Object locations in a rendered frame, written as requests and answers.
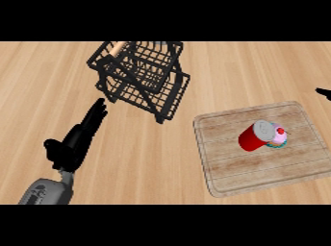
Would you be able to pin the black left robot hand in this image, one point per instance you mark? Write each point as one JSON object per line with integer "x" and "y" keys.
{"x": 80, "y": 137}

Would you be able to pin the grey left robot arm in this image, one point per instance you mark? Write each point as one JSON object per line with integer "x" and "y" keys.
{"x": 46, "y": 191}

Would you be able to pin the pink frosted cupcake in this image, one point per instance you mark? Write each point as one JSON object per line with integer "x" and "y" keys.
{"x": 280, "y": 138}

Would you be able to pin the wooden cutting board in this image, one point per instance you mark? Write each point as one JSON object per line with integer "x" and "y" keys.
{"x": 262, "y": 153}

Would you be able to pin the red can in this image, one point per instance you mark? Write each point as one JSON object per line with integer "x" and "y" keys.
{"x": 255, "y": 136}

